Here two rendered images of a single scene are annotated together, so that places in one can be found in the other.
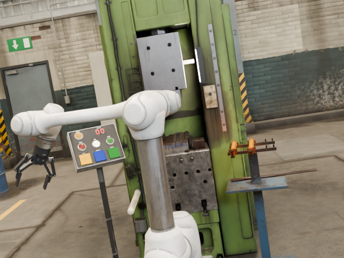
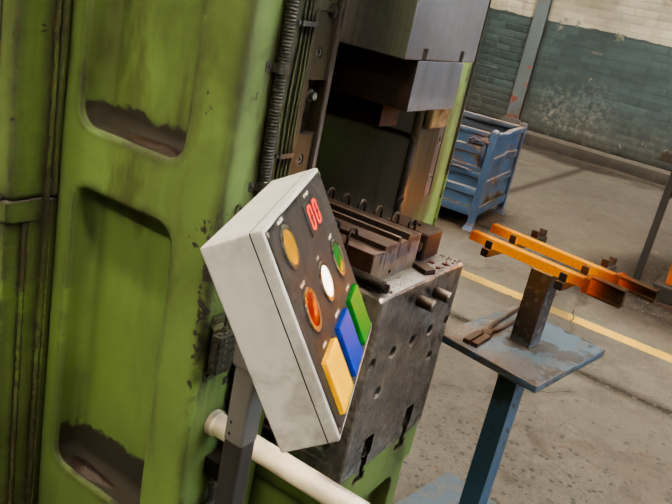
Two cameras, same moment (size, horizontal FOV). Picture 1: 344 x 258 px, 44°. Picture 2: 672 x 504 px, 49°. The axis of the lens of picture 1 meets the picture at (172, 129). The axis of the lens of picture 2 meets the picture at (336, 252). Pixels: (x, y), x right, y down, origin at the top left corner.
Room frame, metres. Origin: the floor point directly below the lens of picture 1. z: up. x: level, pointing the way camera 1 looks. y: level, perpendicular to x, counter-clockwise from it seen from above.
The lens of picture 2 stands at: (2.45, 1.38, 1.48)
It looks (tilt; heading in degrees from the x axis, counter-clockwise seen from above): 20 degrees down; 297
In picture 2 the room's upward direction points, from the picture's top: 12 degrees clockwise
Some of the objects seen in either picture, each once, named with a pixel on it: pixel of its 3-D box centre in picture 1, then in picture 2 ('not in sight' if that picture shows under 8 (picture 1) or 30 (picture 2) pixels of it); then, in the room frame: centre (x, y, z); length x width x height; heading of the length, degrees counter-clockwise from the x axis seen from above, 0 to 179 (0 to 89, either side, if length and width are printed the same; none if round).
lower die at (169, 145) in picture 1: (175, 142); (316, 223); (3.22, -0.01, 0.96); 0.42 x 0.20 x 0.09; 177
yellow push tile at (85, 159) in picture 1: (85, 159); (334, 375); (2.81, 0.61, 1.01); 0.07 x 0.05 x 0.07; 112
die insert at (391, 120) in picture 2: not in sight; (332, 94); (3.26, -0.04, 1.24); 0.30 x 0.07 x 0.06; 177
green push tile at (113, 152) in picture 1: (113, 153); (356, 314); (2.88, 0.43, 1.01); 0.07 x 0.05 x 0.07; 112
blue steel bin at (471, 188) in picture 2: not in sight; (428, 153); (4.55, -3.87, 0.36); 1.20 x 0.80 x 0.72; 2
